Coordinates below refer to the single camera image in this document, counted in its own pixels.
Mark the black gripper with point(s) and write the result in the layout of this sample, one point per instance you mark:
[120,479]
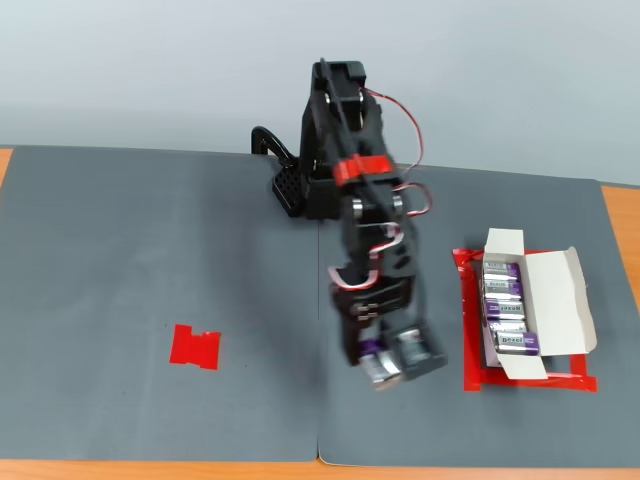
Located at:
[361,330]

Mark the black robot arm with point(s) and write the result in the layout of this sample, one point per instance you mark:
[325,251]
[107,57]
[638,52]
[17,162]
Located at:
[330,130]

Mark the white cardboard battery box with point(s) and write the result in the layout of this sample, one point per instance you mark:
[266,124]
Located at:
[555,310]

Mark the grey table mat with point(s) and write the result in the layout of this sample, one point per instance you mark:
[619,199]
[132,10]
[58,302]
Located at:
[400,425]
[100,300]

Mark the red tape band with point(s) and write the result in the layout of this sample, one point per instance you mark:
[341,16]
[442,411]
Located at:
[362,169]

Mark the black table clamp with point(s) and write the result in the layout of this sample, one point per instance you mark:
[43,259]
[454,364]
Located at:
[287,187]

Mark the red tape patch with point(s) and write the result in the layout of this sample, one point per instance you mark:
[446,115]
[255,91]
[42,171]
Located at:
[195,347]

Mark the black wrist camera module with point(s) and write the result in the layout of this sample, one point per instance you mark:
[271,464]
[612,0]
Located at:
[422,357]

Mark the red tape frame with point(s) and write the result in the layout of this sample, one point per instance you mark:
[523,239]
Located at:
[472,350]

